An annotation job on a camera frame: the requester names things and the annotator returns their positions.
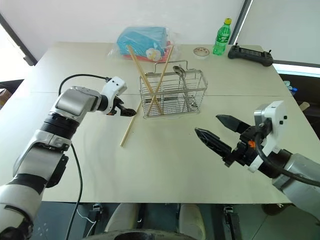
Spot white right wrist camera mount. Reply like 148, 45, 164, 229
247, 100, 288, 173

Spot white rounded robot leg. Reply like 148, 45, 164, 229
104, 203, 139, 233
179, 203, 207, 240

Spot metal spoon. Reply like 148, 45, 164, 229
172, 64, 198, 111

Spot green plastic bottle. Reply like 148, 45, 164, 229
212, 17, 233, 57

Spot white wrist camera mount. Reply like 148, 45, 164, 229
247, 100, 288, 173
101, 76, 128, 116

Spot wooden chopstick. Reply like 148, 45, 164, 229
119, 102, 141, 148
126, 44, 165, 117
146, 44, 175, 118

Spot black window frame bar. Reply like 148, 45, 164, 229
231, 0, 254, 46
0, 11, 39, 67

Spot dark rounded robot waist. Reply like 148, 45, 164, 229
86, 230, 203, 240

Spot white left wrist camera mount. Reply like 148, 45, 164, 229
101, 76, 128, 116

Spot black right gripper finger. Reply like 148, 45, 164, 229
215, 114, 251, 134
194, 127, 233, 161

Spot black remote controller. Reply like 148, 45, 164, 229
227, 42, 275, 67

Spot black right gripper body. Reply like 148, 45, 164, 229
223, 123, 268, 169

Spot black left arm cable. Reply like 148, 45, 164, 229
59, 74, 112, 240

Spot white tape roll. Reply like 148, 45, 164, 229
192, 46, 211, 61

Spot black table leg bracket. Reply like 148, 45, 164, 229
91, 203, 104, 222
223, 204, 241, 240

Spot silver wire basket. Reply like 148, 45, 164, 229
139, 59, 209, 120

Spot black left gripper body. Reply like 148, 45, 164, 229
109, 96, 126, 117

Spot thin white cable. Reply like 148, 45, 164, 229
76, 206, 99, 232

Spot blue package in plastic bag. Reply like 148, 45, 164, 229
107, 24, 181, 63

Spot clear water bottles pack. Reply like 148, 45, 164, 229
283, 80, 300, 95

